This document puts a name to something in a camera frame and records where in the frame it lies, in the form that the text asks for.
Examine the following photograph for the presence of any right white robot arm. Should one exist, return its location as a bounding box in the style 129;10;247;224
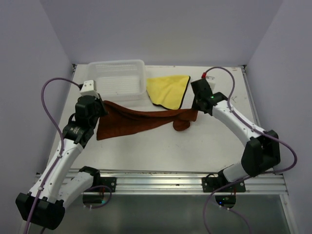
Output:
191;79;280;192

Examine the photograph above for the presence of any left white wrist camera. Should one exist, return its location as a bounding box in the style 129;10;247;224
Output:
79;80;99;98

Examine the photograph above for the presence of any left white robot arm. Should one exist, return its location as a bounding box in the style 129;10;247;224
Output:
16;95;108;230

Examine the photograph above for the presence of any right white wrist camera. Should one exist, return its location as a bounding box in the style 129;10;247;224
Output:
201;72;215;91

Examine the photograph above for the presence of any white plastic basket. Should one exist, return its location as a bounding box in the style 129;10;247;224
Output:
86;59;146;102

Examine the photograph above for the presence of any aluminium mounting rail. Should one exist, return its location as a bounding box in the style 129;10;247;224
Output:
100;170;288;195

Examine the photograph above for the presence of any brown towel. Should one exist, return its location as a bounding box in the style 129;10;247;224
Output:
96;100;198;141

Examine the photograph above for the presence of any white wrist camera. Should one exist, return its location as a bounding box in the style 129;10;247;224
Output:
201;72;215;91
79;80;99;98

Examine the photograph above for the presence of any yellow towel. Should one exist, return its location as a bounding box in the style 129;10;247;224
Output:
146;75;191;110

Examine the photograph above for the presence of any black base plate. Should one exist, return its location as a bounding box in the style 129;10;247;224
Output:
201;174;246;193
98;176;117;193

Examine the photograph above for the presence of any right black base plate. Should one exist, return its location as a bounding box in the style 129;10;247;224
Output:
201;174;246;193

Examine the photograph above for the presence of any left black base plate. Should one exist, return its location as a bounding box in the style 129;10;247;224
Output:
98;176;117;193

